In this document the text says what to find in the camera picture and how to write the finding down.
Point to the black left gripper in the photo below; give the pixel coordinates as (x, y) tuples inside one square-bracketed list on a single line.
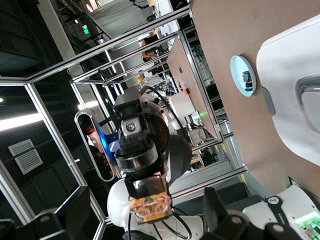
[(160, 130)]

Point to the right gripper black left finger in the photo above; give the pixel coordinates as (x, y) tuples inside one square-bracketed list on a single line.
[(72, 207)]

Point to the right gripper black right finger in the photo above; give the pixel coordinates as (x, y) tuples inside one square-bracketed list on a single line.
[(217, 217)]

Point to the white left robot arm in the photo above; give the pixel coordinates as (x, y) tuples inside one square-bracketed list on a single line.
[(117, 200)]

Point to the yellow ball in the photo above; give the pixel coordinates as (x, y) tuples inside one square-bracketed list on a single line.
[(140, 79)]

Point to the white office chair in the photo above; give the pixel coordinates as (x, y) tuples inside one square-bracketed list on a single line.
[(196, 136)]

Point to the green exit sign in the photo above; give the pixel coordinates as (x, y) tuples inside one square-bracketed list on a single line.
[(85, 29)]

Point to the light blue round plate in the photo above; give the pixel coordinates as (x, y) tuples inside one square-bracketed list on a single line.
[(237, 72)]

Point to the dark sushi roll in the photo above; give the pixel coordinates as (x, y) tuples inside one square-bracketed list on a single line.
[(247, 80)]

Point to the white lunch box grey clasps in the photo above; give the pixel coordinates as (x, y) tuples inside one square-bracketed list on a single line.
[(287, 100)]

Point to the aluminium frame post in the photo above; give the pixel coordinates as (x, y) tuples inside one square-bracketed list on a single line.
[(62, 150)]

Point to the white wall air vent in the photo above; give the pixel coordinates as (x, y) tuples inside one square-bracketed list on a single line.
[(27, 161), (21, 147)]

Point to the aluminium frame beam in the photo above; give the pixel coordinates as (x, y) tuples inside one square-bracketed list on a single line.
[(100, 43)]

